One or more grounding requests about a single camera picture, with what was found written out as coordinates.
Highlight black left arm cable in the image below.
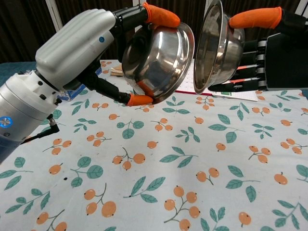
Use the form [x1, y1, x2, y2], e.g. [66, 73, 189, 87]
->
[20, 115, 61, 145]

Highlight floral fruit-print tablecloth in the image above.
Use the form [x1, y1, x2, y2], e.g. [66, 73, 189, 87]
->
[0, 59, 308, 231]

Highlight brown kraft notebook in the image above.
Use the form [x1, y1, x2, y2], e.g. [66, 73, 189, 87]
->
[110, 63, 126, 77]

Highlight open red spiral planner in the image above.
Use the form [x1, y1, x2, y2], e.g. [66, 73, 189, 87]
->
[175, 64, 259, 102]

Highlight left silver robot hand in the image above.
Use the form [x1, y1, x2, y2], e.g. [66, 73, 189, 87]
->
[35, 2, 181, 107]

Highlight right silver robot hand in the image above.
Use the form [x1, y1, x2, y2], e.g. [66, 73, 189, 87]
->
[208, 6, 308, 92]

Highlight teal blue table cover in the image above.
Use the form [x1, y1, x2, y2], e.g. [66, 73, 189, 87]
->
[0, 61, 37, 84]

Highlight white partition frame post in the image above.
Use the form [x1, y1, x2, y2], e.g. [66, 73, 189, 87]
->
[45, 0, 64, 32]

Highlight stainless steel bowl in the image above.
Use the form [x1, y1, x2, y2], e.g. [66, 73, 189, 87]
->
[193, 0, 245, 94]
[121, 22, 195, 104]

